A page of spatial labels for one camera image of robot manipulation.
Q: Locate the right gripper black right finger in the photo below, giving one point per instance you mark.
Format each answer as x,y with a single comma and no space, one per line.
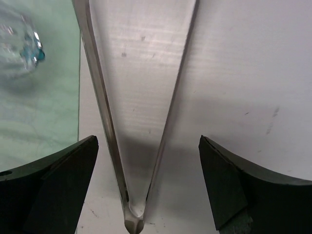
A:
246,198

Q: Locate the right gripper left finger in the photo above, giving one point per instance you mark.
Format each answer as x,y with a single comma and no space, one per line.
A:
46,196

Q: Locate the metal serving tongs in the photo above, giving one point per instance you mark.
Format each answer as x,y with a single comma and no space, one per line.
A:
134,224

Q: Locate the green cartoon placemat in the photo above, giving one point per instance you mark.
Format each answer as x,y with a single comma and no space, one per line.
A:
39,112

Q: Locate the clear drinking glass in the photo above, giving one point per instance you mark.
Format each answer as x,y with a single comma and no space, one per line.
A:
20,47

